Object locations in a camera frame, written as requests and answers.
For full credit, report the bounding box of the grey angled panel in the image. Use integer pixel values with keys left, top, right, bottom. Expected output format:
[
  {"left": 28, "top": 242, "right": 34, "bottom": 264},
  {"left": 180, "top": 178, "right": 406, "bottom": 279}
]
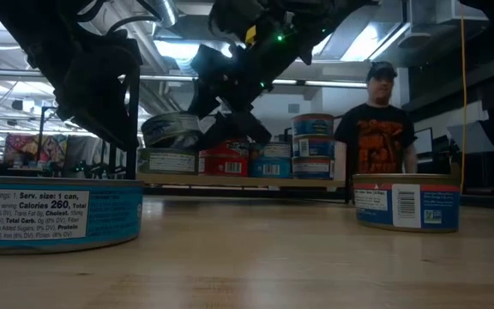
[{"left": 445, "top": 119, "right": 494, "bottom": 155}]

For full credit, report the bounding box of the silver ventilation duct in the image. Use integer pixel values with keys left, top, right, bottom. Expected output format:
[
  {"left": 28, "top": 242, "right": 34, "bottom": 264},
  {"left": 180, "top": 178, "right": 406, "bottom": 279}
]
[{"left": 142, "top": 0, "right": 179, "bottom": 27}]

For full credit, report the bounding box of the wooden shelf black frame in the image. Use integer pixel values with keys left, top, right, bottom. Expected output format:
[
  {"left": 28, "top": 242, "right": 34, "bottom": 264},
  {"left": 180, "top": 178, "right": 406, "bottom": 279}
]
[{"left": 108, "top": 64, "right": 354, "bottom": 203}]

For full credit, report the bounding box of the white screen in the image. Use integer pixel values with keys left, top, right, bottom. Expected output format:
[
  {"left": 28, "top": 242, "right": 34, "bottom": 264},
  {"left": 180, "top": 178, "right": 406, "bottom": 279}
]
[{"left": 413, "top": 127, "right": 435, "bottom": 156}]

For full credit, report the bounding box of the long light bar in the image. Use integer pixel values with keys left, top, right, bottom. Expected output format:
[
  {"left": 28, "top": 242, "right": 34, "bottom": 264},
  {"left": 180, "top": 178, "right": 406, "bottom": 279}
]
[{"left": 0, "top": 68, "right": 368, "bottom": 89}]

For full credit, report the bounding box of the yellow tag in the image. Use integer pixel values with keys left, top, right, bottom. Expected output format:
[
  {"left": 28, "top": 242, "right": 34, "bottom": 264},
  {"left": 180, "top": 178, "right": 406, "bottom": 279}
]
[{"left": 244, "top": 24, "right": 258, "bottom": 46}]

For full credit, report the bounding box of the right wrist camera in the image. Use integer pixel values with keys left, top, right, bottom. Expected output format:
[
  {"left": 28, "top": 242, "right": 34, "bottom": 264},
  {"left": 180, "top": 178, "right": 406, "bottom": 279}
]
[{"left": 208, "top": 0, "right": 269, "bottom": 44}]

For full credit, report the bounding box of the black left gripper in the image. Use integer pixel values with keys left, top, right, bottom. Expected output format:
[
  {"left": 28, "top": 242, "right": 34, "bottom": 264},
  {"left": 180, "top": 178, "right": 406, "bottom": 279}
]
[{"left": 27, "top": 29, "right": 143, "bottom": 152}]

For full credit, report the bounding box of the black metal rack frame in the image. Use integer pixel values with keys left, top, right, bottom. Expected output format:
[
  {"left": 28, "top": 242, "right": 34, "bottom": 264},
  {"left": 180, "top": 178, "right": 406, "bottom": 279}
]
[{"left": 36, "top": 105, "right": 111, "bottom": 175}]

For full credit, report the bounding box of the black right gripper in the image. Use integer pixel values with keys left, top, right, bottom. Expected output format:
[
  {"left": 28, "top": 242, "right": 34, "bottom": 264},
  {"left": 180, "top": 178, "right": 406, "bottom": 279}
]
[{"left": 188, "top": 38, "right": 299, "bottom": 149}]

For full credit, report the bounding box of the person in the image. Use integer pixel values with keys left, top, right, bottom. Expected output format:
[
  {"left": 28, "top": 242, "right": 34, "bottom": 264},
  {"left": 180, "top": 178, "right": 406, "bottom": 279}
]
[{"left": 334, "top": 60, "right": 420, "bottom": 203}]

